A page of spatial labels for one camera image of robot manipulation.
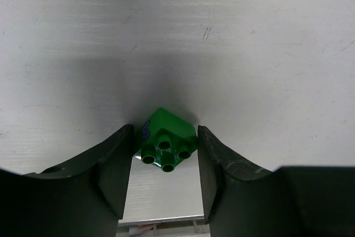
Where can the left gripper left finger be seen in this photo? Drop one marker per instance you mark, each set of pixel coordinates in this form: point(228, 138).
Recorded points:
point(83, 196)

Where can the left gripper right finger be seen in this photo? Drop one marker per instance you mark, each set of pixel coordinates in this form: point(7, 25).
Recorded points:
point(241, 198)

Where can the green studded lego cube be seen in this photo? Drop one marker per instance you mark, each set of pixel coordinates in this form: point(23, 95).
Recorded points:
point(165, 140)

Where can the aluminium table rail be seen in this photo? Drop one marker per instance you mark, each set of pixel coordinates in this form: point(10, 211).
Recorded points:
point(178, 226)

